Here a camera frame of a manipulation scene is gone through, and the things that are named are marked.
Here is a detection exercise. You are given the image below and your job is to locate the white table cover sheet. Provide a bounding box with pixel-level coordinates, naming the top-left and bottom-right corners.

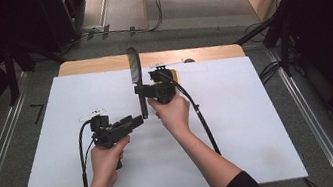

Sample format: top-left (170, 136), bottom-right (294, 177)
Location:
top-left (0, 39), bottom-right (309, 187)

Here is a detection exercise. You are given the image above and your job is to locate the black hanging cable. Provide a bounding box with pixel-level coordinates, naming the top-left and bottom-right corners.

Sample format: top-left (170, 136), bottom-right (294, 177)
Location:
top-left (139, 0), bottom-right (170, 33)

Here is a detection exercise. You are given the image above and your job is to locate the person's left hand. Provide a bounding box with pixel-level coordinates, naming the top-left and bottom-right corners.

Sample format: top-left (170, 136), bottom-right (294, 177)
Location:
top-left (87, 135), bottom-right (138, 187)

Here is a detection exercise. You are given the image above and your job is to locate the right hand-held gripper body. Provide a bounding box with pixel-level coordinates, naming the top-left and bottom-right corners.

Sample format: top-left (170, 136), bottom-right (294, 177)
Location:
top-left (146, 58), bottom-right (191, 107)

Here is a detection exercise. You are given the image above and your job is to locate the black knife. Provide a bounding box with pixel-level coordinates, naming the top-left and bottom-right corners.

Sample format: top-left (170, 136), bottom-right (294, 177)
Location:
top-left (125, 45), bottom-right (151, 121)

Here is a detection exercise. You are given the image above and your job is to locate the person's right hand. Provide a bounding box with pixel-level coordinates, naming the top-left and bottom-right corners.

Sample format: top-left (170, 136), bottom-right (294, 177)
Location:
top-left (147, 91), bottom-right (196, 141)

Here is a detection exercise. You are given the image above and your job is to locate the cream block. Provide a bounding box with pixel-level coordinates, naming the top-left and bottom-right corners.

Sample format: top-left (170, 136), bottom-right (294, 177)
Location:
top-left (168, 67), bottom-right (181, 86)

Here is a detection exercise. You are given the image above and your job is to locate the thin black left gripper cable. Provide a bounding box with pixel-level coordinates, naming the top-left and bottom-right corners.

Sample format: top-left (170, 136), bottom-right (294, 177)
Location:
top-left (80, 139), bottom-right (99, 170)

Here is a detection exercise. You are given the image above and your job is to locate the black metal stand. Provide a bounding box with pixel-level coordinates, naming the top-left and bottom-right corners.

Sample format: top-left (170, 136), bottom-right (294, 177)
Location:
top-left (231, 7), bottom-right (301, 85)
top-left (0, 31), bottom-right (35, 107)

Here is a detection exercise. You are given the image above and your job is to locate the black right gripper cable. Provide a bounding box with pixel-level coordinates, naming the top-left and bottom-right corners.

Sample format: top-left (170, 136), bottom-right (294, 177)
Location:
top-left (157, 63), bottom-right (223, 163)

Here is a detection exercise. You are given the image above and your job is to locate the black cabinet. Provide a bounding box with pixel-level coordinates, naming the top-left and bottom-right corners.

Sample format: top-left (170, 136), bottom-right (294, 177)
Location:
top-left (37, 0), bottom-right (94, 56)

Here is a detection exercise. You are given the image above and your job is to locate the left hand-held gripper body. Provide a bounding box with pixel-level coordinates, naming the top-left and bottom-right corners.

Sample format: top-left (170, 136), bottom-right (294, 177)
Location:
top-left (77, 104), bottom-right (136, 153)

